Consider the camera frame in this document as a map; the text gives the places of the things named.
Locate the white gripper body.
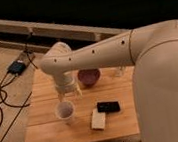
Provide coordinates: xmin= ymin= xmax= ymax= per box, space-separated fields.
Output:
xmin=53 ymin=72 xmax=77 ymax=94

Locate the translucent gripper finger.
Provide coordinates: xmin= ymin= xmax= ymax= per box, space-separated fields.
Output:
xmin=74 ymin=86 xmax=82 ymax=97
xmin=58 ymin=93 xmax=65 ymax=102

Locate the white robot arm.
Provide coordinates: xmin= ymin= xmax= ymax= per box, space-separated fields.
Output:
xmin=40 ymin=20 xmax=178 ymax=142

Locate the dark red ceramic bowl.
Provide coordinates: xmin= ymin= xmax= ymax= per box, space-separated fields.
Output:
xmin=77 ymin=68 xmax=100 ymax=87

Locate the white paper cup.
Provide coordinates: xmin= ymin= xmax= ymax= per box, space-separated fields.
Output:
xmin=55 ymin=100 xmax=75 ymax=125

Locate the white rectangular block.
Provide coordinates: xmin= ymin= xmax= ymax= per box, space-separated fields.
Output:
xmin=91 ymin=109 xmax=106 ymax=130

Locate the wooden table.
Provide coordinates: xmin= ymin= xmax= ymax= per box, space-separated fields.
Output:
xmin=25 ymin=67 xmax=139 ymax=142

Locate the black rectangular box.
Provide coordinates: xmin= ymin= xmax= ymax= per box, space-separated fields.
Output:
xmin=97 ymin=101 xmax=120 ymax=113

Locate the clear plastic bottle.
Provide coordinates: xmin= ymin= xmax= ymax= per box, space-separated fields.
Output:
xmin=114 ymin=66 xmax=126 ymax=77

